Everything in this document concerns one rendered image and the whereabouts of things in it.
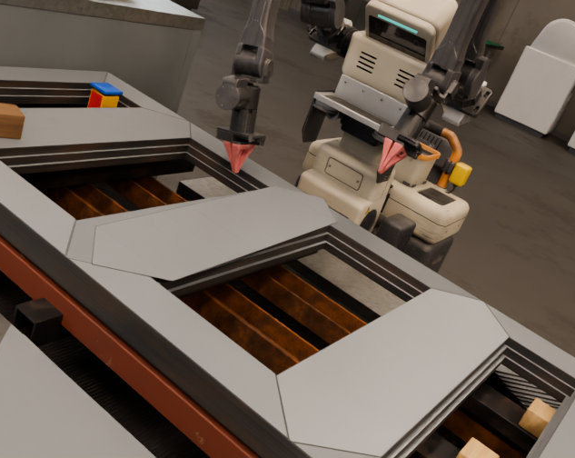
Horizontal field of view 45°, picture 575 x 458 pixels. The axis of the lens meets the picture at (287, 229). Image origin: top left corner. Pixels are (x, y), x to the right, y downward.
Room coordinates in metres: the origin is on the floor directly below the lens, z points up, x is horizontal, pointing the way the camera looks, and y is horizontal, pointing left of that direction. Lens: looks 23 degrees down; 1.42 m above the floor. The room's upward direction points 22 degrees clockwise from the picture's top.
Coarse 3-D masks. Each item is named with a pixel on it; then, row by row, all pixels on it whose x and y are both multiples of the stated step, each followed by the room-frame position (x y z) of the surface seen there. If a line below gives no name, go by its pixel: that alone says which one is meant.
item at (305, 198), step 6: (288, 192) 1.53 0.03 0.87; (294, 192) 1.55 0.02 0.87; (300, 192) 1.57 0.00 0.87; (300, 198) 1.52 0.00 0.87; (306, 198) 1.54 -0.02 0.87; (312, 198) 1.56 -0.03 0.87; (312, 204) 1.52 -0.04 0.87; (318, 204) 1.53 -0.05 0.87; (324, 204) 1.55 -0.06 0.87; (318, 210) 1.50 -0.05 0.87; (324, 210) 1.51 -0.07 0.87; (330, 210) 1.53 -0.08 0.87; (330, 216) 1.48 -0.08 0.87; (336, 222) 1.47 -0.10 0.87
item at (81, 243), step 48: (0, 96) 1.51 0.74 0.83; (48, 96) 1.63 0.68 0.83; (96, 144) 1.38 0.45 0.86; (144, 144) 1.51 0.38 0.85; (192, 144) 1.64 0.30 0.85; (240, 192) 1.54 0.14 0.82; (288, 240) 1.29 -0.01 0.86; (336, 240) 1.42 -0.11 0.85; (96, 288) 0.87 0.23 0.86; (192, 288) 1.03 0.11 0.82; (144, 336) 0.82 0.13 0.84; (192, 384) 0.77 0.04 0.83; (480, 384) 1.10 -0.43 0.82; (240, 432) 0.73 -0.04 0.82; (432, 432) 0.90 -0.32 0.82
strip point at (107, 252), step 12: (96, 228) 1.02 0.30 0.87; (96, 240) 0.98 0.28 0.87; (108, 240) 1.00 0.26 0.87; (96, 252) 0.95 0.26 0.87; (108, 252) 0.96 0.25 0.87; (120, 252) 0.98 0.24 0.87; (132, 252) 0.99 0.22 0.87; (96, 264) 0.91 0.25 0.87; (108, 264) 0.92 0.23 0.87; (120, 264) 0.94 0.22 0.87; (132, 264) 0.95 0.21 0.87; (144, 264) 0.97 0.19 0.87; (156, 276) 0.95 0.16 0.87
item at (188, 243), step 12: (144, 216) 1.13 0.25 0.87; (156, 216) 1.15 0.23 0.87; (168, 216) 1.17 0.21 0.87; (156, 228) 1.10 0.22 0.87; (168, 228) 1.12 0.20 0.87; (180, 228) 1.14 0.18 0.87; (168, 240) 1.08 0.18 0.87; (180, 240) 1.09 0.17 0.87; (192, 240) 1.11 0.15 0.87; (180, 252) 1.05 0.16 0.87; (192, 252) 1.07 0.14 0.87; (204, 252) 1.09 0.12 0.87; (216, 252) 1.10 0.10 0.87; (204, 264) 1.04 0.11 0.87; (216, 264) 1.06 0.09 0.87
